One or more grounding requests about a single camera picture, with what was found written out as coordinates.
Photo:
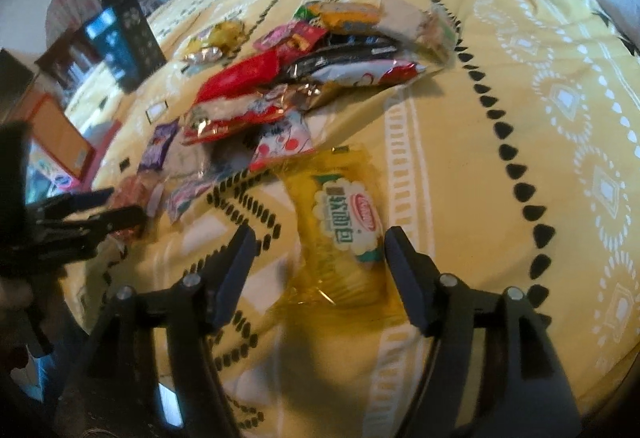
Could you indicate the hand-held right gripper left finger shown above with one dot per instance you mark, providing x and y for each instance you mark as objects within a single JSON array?
[{"x": 234, "y": 283}]

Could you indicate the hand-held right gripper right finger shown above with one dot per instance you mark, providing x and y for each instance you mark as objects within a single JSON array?
[{"x": 404, "y": 283}]

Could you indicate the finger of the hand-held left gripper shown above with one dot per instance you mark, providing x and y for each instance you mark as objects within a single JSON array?
[
  {"x": 107, "y": 222},
  {"x": 75, "y": 202}
]

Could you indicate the brown red snack packet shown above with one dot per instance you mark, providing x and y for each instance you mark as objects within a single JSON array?
[{"x": 131, "y": 195}]

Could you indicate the yellow bread packet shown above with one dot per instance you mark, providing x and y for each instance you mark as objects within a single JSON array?
[{"x": 345, "y": 218}]

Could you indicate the purple snack packet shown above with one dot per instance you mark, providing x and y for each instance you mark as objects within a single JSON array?
[{"x": 159, "y": 145}]

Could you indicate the clear plastic bread bag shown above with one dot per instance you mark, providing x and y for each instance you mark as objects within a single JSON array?
[{"x": 415, "y": 25}]

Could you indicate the orange cardboard box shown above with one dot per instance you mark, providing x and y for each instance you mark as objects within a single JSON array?
[{"x": 55, "y": 137}]

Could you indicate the small pink white packet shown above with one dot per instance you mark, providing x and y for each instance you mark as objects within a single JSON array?
[{"x": 187, "y": 195}]

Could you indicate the pale clear snack packet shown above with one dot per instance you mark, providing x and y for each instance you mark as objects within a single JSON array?
[{"x": 191, "y": 158}]

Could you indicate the dark wooden furniture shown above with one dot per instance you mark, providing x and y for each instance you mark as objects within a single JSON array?
[{"x": 65, "y": 60}]

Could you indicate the white pink cherry packet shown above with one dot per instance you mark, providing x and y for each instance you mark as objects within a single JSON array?
[{"x": 282, "y": 142}]

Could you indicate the red clear-window snack packet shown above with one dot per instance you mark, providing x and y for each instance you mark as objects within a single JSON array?
[{"x": 225, "y": 117}]

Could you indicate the blue black box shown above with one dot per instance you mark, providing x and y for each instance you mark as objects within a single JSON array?
[{"x": 132, "y": 37}]

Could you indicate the crumpled silver foil packet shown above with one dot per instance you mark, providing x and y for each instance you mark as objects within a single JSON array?
[{"x": 202, "y": 54}]

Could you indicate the pink striped round object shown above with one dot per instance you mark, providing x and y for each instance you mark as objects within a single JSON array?
[{"x": 67, "y": 2}]

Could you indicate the large red snack packet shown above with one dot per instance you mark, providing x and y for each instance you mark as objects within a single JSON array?
[{"x": 240, "y": 77}]

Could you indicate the silver foil snack packet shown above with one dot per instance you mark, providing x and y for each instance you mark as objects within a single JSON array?
[{"x": 306, "y": 95}]

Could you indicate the white red snack packet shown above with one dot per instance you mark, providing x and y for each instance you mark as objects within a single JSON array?
[{"x": 360, "y": 73}]

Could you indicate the yellow gold snack packet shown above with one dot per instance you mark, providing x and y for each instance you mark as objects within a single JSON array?
[{"x": 225, "y": 32}]

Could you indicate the yellow patterned blanket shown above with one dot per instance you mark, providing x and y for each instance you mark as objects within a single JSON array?
[{"x": 500, "y": 67}]

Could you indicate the black snack packet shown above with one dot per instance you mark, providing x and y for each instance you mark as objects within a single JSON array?
[{"x": 345, "y": 53}]

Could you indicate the pink snack packet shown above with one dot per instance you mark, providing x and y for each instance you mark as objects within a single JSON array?
[{"x": 276, "y": 37}]

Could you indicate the red yellow-print snack packet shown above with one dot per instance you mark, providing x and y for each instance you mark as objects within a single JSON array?
[{"x": 306, "y": 37}]

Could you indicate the orange yellow snack packet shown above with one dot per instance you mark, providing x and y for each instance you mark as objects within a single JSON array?
[{"x": 345, "y": 15}]

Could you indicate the small green snack packet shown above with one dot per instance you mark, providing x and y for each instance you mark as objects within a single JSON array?
[{"x": 305, "y": 11}]

